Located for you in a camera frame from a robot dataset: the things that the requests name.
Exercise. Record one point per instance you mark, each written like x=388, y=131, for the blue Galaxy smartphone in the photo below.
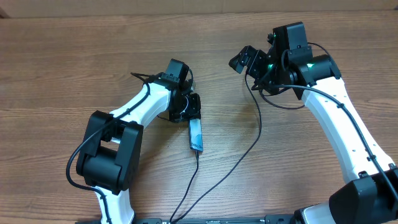
x=195, y=135

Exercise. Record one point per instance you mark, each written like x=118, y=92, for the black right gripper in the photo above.
x=258, y=61

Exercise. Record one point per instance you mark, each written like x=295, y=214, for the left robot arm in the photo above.
x=108, y=157

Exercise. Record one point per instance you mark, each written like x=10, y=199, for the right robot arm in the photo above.
x=369, y=194

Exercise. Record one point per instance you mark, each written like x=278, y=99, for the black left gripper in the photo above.
x=194, y=112

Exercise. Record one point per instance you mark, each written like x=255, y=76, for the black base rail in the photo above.
x=214, y=221

